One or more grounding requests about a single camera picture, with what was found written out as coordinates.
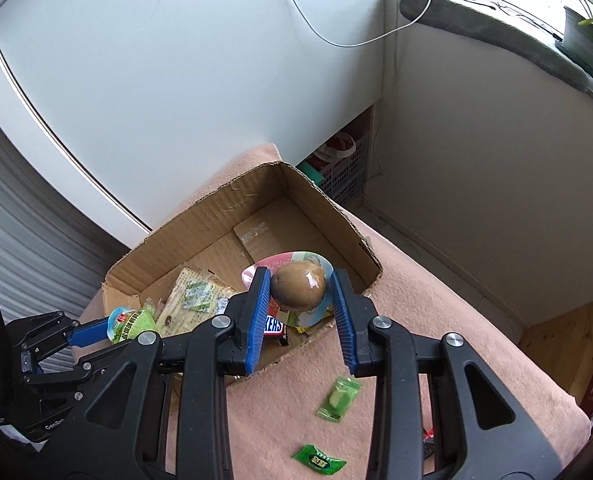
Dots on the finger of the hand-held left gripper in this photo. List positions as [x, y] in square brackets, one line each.
[71, 369]
[91, 332]

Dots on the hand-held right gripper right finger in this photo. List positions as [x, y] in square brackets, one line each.
[341, 320]

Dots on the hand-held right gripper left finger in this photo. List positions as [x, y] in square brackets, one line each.
[256, 320]

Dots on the brown chocolate bar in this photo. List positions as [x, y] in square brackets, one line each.
[273, 327]

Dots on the green jelly cup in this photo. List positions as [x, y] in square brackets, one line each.
[129, 324]

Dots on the packed brown egg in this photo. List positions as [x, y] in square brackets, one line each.
[296, 285]

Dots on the beige cracker packet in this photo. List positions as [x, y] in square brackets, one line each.
[191, 300]

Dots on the clear-wrapped green candy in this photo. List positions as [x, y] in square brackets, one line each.
[337, 400]

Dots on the cardboard box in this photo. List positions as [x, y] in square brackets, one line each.
[216, 200]

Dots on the bright green candy packet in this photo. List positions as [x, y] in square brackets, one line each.
[319, 460]

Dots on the grey ribbed panel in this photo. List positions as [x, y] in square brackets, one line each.
[26, 240]

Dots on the grey plastic basket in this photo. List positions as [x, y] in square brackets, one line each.
[346, 180]

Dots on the teal box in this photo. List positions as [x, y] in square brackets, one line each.
[311, 171]

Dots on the red white item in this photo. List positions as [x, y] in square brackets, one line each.
[336, 147]

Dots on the wooden stool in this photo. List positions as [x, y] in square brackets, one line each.
[561, 345]

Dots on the white cabinet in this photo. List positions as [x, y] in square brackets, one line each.
[176, 85]

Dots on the grey windowsill cloth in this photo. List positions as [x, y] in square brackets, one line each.
[501, 30]

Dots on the potted spider plant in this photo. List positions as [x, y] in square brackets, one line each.
[584, 40]

